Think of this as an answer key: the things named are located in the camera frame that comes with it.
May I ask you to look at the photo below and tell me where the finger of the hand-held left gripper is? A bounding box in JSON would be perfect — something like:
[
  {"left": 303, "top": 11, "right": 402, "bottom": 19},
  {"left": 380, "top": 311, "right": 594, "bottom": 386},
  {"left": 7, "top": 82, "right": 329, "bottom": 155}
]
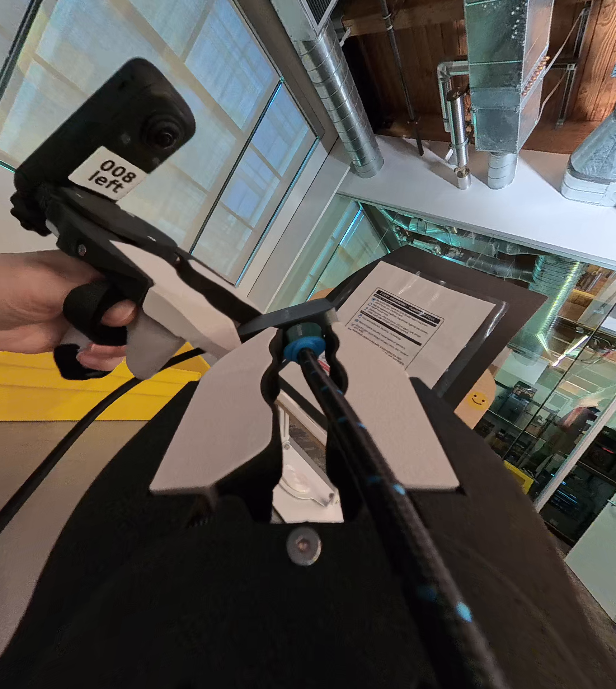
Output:
[
  {"left": 108, "top": 238, "right": 264, "bottom": 327},
  {"left": 146, "top": 275, "right": 244, "bottom": 360}
]

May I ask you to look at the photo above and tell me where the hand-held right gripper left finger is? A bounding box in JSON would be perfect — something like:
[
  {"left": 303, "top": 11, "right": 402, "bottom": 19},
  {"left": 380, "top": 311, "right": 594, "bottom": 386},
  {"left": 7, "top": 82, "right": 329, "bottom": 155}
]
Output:
[{"left": 148, "top": 325, "right": 285, "bottom": 521}]

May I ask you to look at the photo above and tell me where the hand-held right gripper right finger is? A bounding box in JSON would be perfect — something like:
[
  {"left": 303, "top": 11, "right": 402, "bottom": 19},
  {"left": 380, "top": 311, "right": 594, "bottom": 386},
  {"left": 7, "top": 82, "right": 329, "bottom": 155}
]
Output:
[{"left": 324, "top": 324, "right": 460, "bottom": 521}]

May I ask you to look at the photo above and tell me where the black braided hdmi cable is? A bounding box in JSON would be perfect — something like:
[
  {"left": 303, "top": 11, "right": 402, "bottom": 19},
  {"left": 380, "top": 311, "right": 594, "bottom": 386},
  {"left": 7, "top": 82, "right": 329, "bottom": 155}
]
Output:
[{"left": 282, "top": 320, "right": 502, "bottom": 689}]

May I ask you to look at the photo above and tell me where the black usb hub cable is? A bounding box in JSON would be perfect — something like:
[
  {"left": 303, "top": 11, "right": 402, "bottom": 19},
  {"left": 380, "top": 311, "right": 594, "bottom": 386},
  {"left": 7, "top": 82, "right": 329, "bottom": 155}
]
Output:
[{"left": 0, "top": 347, "right": 207, "bottom": 590}]

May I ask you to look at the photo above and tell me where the person's left hand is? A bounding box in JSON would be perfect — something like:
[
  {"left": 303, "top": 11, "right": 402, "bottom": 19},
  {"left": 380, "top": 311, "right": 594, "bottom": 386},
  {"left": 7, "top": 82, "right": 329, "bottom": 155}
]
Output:
[{"left": 0, "top": 250, "right": 140, "bottom": 373}]

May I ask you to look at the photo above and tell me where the wooden board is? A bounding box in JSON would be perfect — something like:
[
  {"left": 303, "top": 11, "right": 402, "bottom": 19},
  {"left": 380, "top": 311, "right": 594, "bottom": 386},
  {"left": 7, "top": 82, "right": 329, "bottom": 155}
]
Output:
[{"left": 453, "top": 369, "right": 496, "bottom": 430}]

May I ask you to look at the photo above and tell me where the black framed instruction sign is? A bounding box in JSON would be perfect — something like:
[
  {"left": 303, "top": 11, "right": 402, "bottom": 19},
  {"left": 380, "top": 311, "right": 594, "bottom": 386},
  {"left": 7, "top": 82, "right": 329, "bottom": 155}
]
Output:
[{"left": 308, "top": 245, "right": 549, "bottom": 411}]

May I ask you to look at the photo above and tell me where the large window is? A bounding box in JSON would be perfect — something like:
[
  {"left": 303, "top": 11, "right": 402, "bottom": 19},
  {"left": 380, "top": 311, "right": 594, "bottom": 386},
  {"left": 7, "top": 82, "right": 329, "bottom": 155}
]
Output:
[{"left": 0, "top": 0, "right": 324, "bottom": 296}]

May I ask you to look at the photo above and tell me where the yellow plastic bin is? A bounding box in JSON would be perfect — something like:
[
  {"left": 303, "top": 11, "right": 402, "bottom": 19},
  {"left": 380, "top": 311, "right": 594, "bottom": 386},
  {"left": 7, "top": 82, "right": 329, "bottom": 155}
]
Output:
[{"left": 0, "top": 347, "right": 213, "bottom": 424}]

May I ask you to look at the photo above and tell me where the ceiling air vent grille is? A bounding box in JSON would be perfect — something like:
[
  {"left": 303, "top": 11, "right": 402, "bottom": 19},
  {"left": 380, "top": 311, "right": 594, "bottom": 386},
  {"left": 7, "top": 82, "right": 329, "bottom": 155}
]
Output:
[{"left": 300, "top": 0, "right": 341, "bottom": 29}]

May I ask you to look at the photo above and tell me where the white door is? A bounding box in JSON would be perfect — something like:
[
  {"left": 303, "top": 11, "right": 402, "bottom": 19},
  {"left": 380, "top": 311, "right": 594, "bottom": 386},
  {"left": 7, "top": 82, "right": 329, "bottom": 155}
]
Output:
[{"left": 565, "top": 474, "right": 616, "bottom": 626}]

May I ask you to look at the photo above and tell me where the silver insulated pipe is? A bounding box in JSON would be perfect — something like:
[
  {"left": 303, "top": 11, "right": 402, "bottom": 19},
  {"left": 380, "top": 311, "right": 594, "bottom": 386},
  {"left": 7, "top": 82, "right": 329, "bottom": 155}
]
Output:
[{"left": 436, "top": 59, "right": 473, "bottom": 191}]

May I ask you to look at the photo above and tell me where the black ceiling pipe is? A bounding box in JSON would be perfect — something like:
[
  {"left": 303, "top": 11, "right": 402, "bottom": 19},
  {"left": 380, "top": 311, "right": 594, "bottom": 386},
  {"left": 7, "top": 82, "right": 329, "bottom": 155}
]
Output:
[{"left": 380, "top": 0, "right": 426, "bottom": 157}]

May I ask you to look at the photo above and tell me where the round metal duct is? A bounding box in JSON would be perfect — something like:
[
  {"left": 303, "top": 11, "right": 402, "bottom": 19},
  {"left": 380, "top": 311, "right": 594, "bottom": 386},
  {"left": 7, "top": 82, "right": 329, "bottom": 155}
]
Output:
[{"left": 292, "top": 22, "right": 385, "bottom": 179}]

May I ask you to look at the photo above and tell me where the conical metal duct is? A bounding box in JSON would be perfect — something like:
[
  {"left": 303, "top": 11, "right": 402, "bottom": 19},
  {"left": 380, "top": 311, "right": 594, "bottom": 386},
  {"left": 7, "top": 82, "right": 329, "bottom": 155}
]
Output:
[{"left": 560, "top": 0, "right": 616, "bottom": 210}]

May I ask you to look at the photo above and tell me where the rectangular metal duct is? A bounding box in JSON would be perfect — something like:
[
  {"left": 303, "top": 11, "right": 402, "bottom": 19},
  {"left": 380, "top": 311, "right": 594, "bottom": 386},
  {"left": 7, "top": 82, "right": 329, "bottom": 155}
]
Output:
[{"left": 464, "top": 0, "right": 554, "bottom": 190}]

